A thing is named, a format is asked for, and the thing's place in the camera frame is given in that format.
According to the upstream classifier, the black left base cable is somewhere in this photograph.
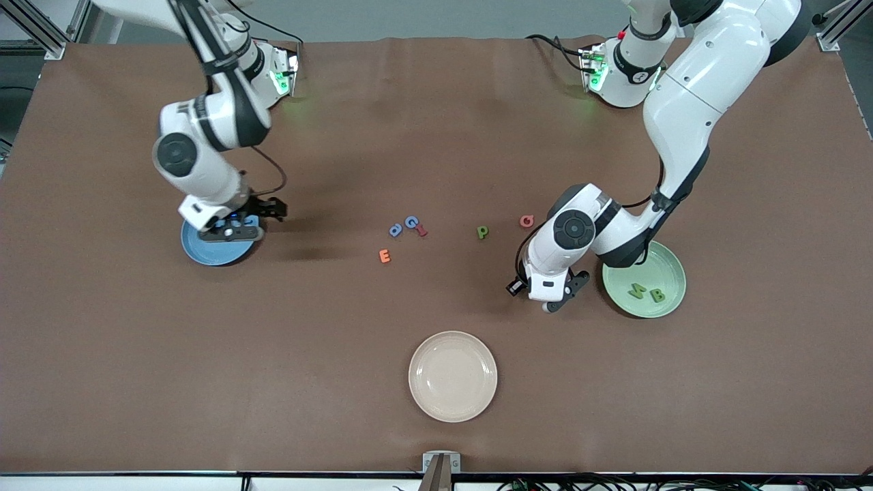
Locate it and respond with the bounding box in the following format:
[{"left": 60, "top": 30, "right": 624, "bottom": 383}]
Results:
[{"left": 525, "top": 33, "right": 594, "bottom": 72}]

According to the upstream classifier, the black base cable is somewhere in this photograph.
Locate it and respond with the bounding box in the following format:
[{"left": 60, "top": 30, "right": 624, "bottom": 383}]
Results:
[
  {"left": 525, "top": 33, "right": 594, "bottom": 72},
  {"left": 225, "top": 0, "right": 304, "bottom": 69}
]

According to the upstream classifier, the brown table cloth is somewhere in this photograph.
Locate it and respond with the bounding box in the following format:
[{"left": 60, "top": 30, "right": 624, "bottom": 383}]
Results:
[{"left": 0, "top": 35, "right": 873, "bottom": 475}]

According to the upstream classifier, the black right base cable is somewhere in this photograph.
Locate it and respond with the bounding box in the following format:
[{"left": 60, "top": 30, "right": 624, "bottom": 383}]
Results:
[{"left": 225, "top": 0, "right": 304, "bottom": 69}]

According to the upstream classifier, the beige plate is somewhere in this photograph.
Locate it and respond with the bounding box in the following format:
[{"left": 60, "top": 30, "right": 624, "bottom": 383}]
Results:
[{"left": 408, "top": 331, "right": 499, "bottom": 423}]

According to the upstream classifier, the green plate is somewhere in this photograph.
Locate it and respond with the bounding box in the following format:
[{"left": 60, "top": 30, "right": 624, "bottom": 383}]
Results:
[{"left": 602, "top": 240, "right": 687, "bottom": 319}]

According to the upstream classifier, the aluminium frame profile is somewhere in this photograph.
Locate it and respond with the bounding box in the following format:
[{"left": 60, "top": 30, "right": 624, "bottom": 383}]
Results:
[
  {"left": 0, "top": 0, "right": 91, "bottom": 61},
  {"left": 815, "top": 0, "right": 873, "bottom": 53}
]

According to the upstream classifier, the grey metal camera bracket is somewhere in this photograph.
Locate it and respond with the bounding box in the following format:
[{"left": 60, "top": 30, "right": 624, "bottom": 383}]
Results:
[{"left": 421, "top": 451, "right": 462, "bottom": 491}]

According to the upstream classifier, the blue plate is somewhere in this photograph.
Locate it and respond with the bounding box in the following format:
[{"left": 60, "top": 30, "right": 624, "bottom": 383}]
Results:
[{"left": 181, "top": 205, "right": 261, "bottom": 267}]

